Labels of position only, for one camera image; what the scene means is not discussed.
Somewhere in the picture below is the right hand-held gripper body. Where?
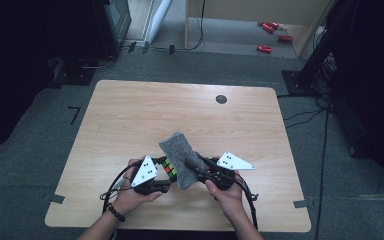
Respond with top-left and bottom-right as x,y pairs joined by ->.
200,150 -> 256,192

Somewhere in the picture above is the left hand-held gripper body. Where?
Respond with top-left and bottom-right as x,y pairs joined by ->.
130,154 -> 173,196

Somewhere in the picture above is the multicoloured puzzle cube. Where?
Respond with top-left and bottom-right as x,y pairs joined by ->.
161,157 -> 179,183

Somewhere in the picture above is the grey cloth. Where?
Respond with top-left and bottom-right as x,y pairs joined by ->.
158,131 -> 208,191

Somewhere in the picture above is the person's right hand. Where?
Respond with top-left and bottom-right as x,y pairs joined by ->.
204,157 -> 245,218

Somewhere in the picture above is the person's left hand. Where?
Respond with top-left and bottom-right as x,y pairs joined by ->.
111,157 -> 163,217

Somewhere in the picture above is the grey tape strip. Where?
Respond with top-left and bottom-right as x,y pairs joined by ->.
292,198 -> 310,210
42,192 -> 66,205

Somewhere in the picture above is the black angled floor tape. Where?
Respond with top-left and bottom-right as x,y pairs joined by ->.
67,105 -> 82,126

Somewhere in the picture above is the black stand with base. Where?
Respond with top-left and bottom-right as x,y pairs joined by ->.
281,0 -> 359,98

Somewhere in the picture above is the white board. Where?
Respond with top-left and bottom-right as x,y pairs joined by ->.
142,0 -> 175,45

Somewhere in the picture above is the dark cabinet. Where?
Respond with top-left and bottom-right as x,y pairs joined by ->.
91,0 -> 133,58

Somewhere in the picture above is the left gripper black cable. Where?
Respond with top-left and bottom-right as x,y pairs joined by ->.
99,161 -> 141,214

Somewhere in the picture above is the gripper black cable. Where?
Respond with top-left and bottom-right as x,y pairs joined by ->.
234,173 -> 260,231
99,161 -> 141,214

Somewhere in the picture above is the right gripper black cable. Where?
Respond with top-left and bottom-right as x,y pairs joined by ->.
234,173 -> 260,231

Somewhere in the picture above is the dark beaded bracelet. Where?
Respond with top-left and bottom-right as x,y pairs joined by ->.
106,202 -> 127,224

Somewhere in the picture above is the black floor cable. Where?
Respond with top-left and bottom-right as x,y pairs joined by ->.
314,108 -> 331,240

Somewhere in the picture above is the bundle of black floor cables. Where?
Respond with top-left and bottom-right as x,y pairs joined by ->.
275,89 -> 333,130

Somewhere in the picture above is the black floor base plate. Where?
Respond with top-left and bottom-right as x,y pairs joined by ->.
49,55 -> 97,89

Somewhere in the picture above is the hanging black cable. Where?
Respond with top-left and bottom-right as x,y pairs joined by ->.
174,0 -> 207,52

